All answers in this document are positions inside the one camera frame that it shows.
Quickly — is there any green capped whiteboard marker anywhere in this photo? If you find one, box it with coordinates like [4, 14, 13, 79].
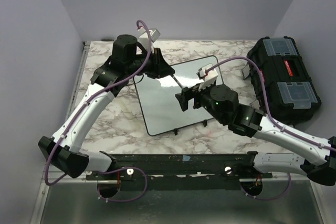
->
[171, 75, 188, 90]

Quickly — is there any black plastic toolbox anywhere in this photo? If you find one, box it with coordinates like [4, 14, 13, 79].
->
[243, 36, 321, 125]

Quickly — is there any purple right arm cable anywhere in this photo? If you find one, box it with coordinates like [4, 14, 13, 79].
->
[204, 57, 336, 201]

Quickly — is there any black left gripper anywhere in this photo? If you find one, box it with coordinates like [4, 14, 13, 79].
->
[127, 47, 175, 79]

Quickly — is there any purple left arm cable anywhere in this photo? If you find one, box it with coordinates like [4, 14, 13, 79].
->
[44, 19, 154, 187]

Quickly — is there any white whiteboard black frame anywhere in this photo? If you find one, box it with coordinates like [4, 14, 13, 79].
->
[134, 55, 218, 136]

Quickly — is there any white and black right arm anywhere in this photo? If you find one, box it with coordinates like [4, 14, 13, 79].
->
[175, 84, 335, 186]

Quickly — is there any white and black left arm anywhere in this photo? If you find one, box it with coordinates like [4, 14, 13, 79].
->
[38, 29, 175, 179]

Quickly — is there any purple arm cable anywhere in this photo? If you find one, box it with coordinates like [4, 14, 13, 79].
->
[204, 57, 336, 201]
[44, 19, 154, 187]

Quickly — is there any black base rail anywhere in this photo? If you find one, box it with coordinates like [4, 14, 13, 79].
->
[86, 152, 272, 191]

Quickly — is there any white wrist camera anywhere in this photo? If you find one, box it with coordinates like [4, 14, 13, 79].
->
[138, 26, 161, 50]
[197, 63, 218, 91]

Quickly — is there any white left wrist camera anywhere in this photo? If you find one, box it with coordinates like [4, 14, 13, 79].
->
[138, 26, 161, 50]

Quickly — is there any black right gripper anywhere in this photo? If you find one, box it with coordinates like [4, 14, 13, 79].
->
[175, 78, 225, 124]

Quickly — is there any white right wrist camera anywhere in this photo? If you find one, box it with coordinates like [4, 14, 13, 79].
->
[197, 63, 218, 91]

